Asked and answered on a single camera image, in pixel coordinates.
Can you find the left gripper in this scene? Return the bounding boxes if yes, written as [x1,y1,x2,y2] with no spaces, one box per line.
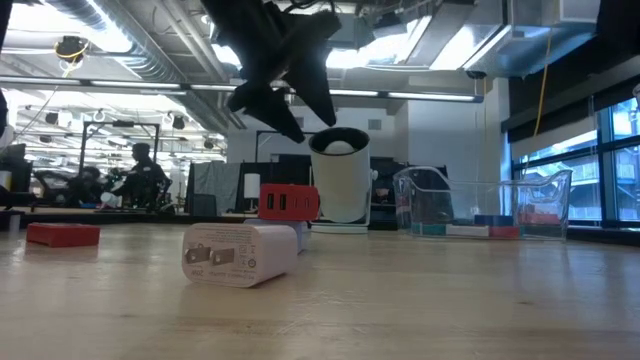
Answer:
[202,0,344,144]

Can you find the red multiport wall charger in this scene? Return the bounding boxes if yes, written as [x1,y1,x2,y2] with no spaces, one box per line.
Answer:
[258,183,321,222]

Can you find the white two-port wall charger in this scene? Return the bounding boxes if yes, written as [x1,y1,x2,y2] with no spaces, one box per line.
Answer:
[243,218,310,255]

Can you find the white small case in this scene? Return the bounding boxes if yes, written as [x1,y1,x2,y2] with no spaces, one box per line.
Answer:
[445,224,491,238]

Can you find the blue small case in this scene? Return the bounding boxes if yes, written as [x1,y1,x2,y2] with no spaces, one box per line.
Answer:
[473,214,515,227]

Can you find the red small case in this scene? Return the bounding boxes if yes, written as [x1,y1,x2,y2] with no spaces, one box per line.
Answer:
[488,225,522,239]
[26,222,102,249]

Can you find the white ball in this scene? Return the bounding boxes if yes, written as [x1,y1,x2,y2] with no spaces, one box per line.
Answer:
[322,140,357,155]

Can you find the grey ceiling box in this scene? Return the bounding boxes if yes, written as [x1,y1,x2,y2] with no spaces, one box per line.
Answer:
[339,11,358,43]

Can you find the white cylinder lamp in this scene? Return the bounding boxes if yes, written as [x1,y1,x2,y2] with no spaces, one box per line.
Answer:
[242,172,263,200]

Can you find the white cylinder container black rim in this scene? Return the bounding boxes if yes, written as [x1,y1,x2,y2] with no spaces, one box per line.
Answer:
[307,126,380,235]

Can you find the grey cloth board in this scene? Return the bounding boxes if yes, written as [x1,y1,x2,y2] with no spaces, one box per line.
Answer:
[191,160,242,215]

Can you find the long ceiling tube light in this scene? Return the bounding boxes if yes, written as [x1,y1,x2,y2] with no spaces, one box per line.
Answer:
[0,74,484,104]

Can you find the black box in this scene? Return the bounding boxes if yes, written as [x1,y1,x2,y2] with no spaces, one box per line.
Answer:
[189,193,219,218]

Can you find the person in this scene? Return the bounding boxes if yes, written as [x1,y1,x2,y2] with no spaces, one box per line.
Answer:
[112,142,169,211]
[64,166,104,207]

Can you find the black rig frame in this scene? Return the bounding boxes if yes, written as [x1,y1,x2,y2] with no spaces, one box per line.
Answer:
[254,128,324,166]

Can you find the black aluminium table frame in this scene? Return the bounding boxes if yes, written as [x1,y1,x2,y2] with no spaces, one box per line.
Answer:
[0,207,640,245]

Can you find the white wall charger foreground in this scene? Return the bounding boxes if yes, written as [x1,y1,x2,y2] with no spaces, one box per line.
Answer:
[180,222,300,290]

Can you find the black frame stand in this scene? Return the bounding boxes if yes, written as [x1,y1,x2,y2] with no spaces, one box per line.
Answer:
[78,119,162,172]

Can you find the black ceiling reel yellow cable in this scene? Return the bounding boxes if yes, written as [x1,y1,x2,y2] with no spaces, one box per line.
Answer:
[53,34,91,65]

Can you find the yellow hanging cable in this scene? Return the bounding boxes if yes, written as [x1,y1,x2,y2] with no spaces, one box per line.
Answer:
[531,32,555,140]

